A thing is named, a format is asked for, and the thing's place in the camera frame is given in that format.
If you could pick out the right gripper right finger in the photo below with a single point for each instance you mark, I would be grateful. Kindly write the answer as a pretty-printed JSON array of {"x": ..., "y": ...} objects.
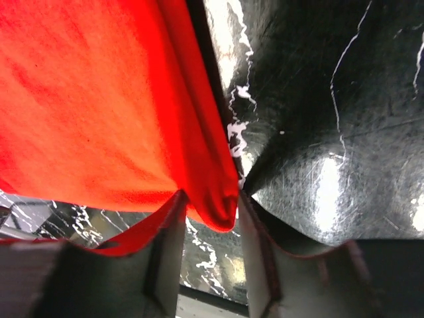
[{"x": 289, "y": 274}]

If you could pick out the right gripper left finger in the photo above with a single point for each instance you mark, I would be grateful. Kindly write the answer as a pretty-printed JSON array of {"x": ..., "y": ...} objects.
[{"x": 134, "y": 274}]

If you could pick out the red t-shirt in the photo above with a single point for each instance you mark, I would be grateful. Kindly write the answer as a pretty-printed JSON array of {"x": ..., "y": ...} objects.
[{"x": 108, "y": 104}]

